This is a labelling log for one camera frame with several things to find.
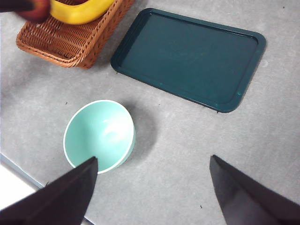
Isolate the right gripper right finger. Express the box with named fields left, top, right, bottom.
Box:
left=210, top=154, right=300, bottom=225

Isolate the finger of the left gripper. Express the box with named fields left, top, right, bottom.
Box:
left=0, top=0, right=33, bottom=13

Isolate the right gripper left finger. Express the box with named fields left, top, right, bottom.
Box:
left=0, top=156, right=98, bottom=225

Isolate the dark purple plum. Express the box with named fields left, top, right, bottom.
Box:
left=14, top=0, right=51, bottom=23

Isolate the teal ribbed bowl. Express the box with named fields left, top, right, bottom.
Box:
left=62, top=99, right=137, bottom=174

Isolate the brown wicker basket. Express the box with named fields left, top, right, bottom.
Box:
left=15, top=0, right=135, bottom=69

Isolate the yellow banana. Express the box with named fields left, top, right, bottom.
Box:
left=49, top=0, right=115, bottom=25

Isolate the dark rectangular tray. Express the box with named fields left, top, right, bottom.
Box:
left=110, top=7, right=267, bottom=114

